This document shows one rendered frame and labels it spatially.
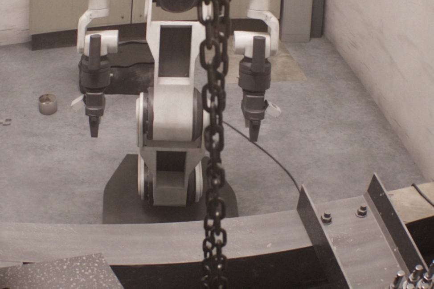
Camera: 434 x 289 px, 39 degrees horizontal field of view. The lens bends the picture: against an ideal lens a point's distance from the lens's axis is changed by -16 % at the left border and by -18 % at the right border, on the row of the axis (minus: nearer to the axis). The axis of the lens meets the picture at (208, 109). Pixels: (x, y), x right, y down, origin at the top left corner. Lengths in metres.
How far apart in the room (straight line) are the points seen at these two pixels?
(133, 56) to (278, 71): 0.75
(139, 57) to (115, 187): 1.00
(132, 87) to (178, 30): 1.39
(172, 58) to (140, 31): 1.88
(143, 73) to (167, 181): 1.17
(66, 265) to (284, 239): 0.60
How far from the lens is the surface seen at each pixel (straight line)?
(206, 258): 0.78
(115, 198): 2.34
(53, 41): 3.75
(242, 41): 1.90
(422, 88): 2.93
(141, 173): 2.18
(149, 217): 2.26
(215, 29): 0.60
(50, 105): 3.11
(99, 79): 1.91
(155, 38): 1.83
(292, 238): 1.46
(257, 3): 1.88
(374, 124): 3.24
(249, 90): 1.95
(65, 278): 0.99
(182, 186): 2.11
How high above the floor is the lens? 1.61
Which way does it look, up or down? 30 degrees down
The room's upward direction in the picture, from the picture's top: 4 degrees clockwise
